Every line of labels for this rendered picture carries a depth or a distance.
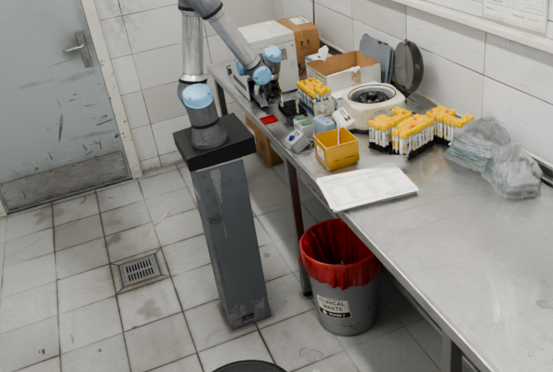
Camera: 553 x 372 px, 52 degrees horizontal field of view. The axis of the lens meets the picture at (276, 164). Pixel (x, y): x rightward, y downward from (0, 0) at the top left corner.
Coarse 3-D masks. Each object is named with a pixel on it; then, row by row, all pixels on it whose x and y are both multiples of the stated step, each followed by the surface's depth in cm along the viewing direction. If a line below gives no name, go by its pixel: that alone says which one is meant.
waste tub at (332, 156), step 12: (324, 132) 222; (336, 132) 223; (348, 132) 219; (324, 144) 224; (336, 144) 226; (348, 144) 212; (324, 156) 214; (336, 156) 213; (348, 156) 214; (336, 168) 215
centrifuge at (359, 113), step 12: (384, 84) 252; (348, 96) 243; (396, 96) 239; (348, 108) 241; (360, 108) 234; (372, 108) 233; (384, 108) 234; (336, 120) 246; (348, 120) 240; (360, 120) 235; (360, 132) 238
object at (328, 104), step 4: (296, 92) 271; (320, 100) 257; (324, 100) 256; (328, 100) 256; (332, 100) 256; (300, 104) 272; (316, 104) 254; (320, 104) 255; (324, 104) 256; (328, 104) 256; (332, 104) 257; (304, 108) 267; (316, 108) 255; (328, 108) 257; (332, 108) 258; (316, 112) 256; (320, 112) 257; (324, 112) 257; (328, 112) 258; (332, 112) 259; (316, 116) 257
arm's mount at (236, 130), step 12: (228, 120) 250; (180, 132) 249; (228, 132) 240; (240, 132) 238; (180, 144) 238; (192, 144) 236; (228, 144) 230; (240, 144) 232; (252, 144) 234; (192, 156) 227; (204, 156) 228; (216, 156) 230; (228, 156) 232; (240, 156) 234; (192, 168) 228
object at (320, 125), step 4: (320, 116) 235; (316, 120) 233; (320, 120) 231; (324, 120) 231; (328, 120) 230; (316, 124) 234; (320, 124) 231; (324, 124) 228; (328, 124) 227; (332, 124) 228; (316, 128) 235; (320, 128) 232; (324, 128) 229; (328, 128) 228; (332, 128) 229; (316, 132) 236; (320, 132) 233
